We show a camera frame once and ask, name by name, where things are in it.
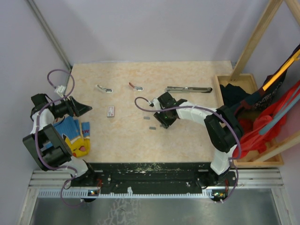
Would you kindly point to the wooden tray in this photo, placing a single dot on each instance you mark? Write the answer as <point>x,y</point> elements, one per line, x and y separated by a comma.
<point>248,84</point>

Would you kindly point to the blue yellow cartoon cloth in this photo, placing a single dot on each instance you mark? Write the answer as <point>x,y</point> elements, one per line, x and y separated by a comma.
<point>76,134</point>

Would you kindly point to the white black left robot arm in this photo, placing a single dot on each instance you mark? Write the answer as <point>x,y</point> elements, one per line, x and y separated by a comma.
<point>46,145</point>

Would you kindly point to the wooden frame beam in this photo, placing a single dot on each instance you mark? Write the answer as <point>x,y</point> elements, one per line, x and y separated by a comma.
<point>262,24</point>

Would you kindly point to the aluminium rail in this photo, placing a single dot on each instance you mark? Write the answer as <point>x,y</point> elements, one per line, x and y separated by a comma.
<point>53,184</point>

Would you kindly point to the pink white mini stapler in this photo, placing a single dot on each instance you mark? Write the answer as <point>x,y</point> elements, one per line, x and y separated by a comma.
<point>137,88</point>

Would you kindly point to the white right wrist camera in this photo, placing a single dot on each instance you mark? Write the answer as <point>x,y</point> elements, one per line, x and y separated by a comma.
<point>155,103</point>

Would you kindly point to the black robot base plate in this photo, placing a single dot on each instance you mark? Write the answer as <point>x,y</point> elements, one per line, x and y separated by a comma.
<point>154,178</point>

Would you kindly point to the dark patterned cloth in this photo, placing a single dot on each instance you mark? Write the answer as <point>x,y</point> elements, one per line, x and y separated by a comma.
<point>235,98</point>

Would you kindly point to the red white staple box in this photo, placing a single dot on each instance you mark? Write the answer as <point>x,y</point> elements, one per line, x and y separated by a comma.
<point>110,111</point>

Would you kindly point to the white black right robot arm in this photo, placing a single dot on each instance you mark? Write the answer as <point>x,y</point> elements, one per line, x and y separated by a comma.
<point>222,126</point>

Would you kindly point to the black grey large stapler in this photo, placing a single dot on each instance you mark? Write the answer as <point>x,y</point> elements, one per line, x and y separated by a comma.
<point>173,89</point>

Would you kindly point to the red cloth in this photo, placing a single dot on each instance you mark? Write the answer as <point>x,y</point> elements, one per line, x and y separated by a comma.
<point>268,124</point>

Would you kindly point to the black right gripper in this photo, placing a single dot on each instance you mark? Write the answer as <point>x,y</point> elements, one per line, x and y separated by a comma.
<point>165,123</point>

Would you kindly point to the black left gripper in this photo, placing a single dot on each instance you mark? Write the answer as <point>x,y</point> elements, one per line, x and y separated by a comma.
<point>74,107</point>

